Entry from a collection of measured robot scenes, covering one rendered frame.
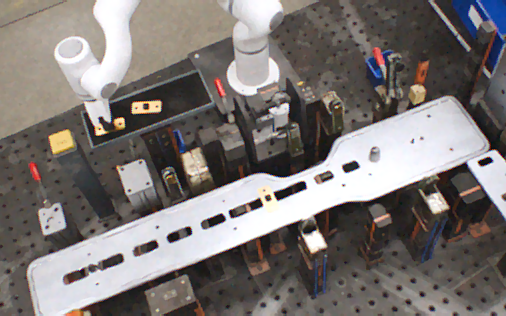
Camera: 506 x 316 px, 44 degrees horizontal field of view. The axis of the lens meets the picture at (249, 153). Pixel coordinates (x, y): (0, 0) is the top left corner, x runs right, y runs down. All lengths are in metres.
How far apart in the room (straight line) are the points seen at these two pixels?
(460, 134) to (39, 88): 2.35
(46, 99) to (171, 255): 1.91
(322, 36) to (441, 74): 0.48
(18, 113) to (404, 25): 2.04
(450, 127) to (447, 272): 0.46
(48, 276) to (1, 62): 2.12
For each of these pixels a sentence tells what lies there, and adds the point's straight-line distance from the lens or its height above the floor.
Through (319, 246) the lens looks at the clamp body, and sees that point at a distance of 1.69.
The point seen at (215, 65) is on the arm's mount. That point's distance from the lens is 2.34.
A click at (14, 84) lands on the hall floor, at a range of 3.65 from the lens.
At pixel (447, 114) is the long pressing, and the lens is 1.98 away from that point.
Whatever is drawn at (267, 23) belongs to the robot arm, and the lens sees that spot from 1.94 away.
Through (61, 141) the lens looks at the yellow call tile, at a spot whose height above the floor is 1.16.
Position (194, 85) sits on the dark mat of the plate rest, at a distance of 1.84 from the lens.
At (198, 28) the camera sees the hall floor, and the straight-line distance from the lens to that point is 3.57.
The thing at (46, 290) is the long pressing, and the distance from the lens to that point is 1.83.
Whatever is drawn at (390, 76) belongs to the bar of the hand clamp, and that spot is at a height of 1.16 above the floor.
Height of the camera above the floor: 2.60
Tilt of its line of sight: 59 degrees down
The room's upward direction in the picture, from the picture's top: 9 degrees counter-clockwise
